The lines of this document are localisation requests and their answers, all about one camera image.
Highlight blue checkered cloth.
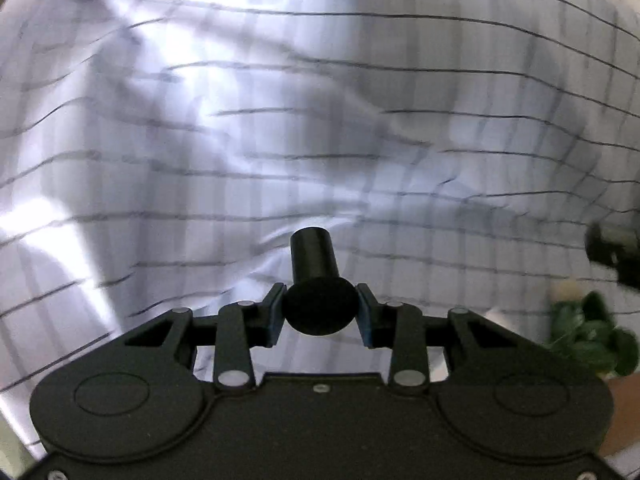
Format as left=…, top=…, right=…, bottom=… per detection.
left=1, top=0, right=639, bottom=455

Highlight green fabric scrunchie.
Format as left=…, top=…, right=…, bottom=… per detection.
left=549, top=283, right=639, bottom=377

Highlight grey black cylinder bottle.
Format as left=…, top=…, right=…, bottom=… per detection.
left=585, top=223, right=640, bottom=290

